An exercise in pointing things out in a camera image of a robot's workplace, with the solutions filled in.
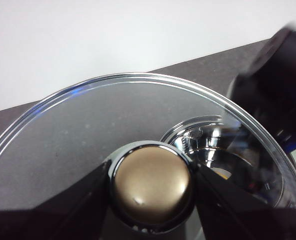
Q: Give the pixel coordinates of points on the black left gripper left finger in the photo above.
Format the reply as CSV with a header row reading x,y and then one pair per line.
x,y
50,220

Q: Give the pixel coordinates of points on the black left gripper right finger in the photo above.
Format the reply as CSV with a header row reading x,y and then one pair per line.
x,y
238,217

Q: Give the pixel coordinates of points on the glass lid with green knob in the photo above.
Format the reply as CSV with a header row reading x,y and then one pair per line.
x,y
150,185

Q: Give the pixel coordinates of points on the pale green electric steamer pot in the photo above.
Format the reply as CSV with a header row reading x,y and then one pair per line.
x,y
187,138

